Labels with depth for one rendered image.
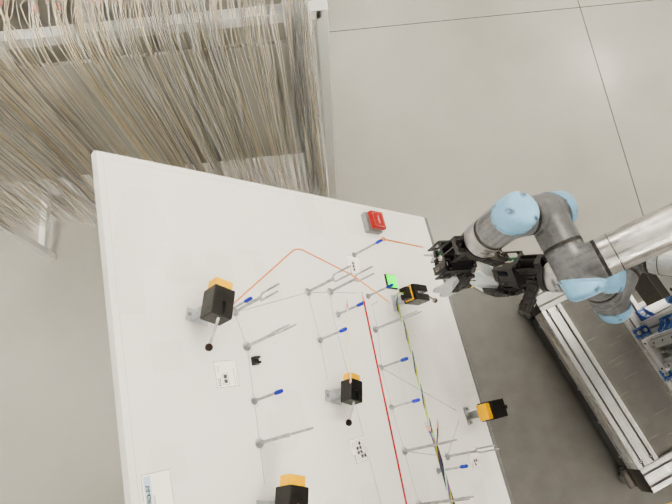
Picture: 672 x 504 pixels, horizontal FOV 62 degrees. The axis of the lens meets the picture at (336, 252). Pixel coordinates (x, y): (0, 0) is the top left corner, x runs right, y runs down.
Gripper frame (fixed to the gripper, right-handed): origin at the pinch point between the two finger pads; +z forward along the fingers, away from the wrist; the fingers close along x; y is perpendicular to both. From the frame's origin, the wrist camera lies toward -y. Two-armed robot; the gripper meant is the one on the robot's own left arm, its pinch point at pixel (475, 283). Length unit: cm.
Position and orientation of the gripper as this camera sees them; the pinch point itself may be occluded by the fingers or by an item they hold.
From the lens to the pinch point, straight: 147.8
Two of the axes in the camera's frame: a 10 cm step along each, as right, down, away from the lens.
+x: -5.4, 6.1, -5.8
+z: -7.0, 0.5, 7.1
